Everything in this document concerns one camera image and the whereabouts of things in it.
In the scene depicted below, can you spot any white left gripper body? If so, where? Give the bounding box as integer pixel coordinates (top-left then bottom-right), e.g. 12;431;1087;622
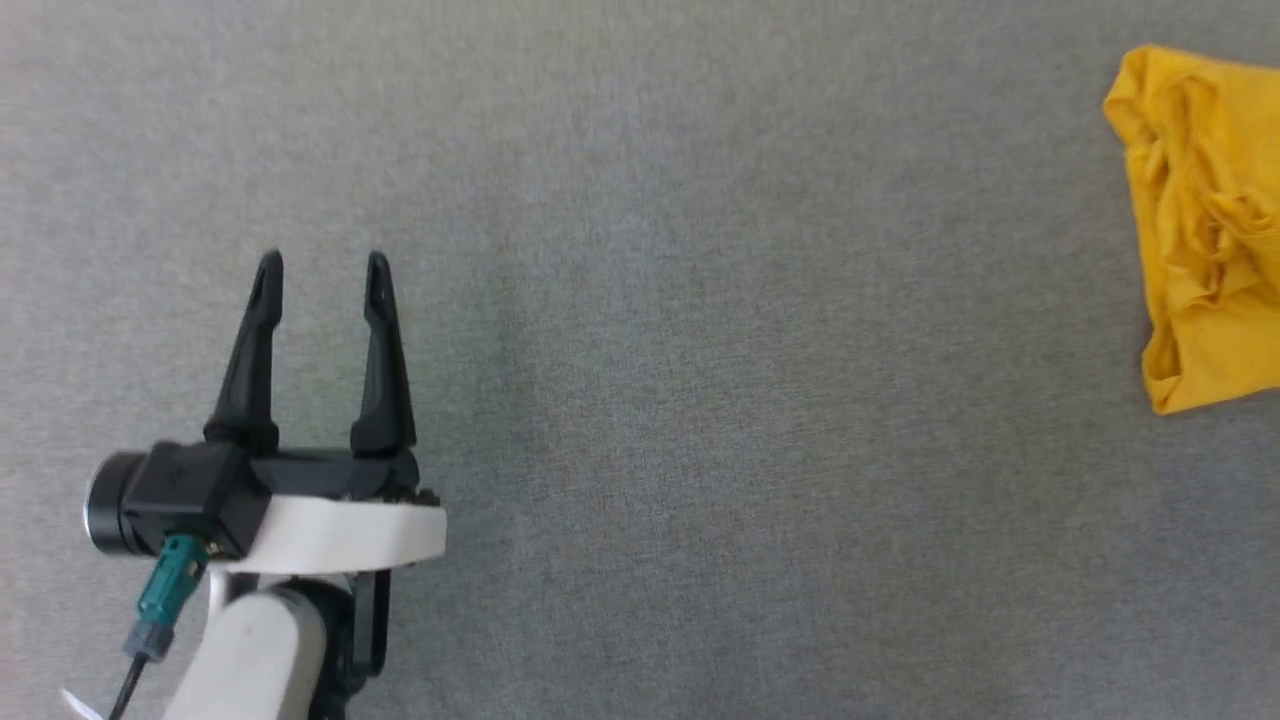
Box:
212;448;449;579

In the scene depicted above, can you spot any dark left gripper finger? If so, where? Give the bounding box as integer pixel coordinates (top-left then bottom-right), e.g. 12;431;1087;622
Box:
202;249;286;457
349;250;419;460

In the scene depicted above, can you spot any yellow garment with white patches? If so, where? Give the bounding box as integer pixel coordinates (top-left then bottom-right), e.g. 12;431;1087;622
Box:
1102;44;1280;417

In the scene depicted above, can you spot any grey fabric sofa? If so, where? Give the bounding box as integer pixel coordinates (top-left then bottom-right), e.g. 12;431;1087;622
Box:
0;0;1280;720

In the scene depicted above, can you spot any teal plug black cable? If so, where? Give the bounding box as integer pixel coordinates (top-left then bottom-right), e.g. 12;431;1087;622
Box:
104;533;212;720

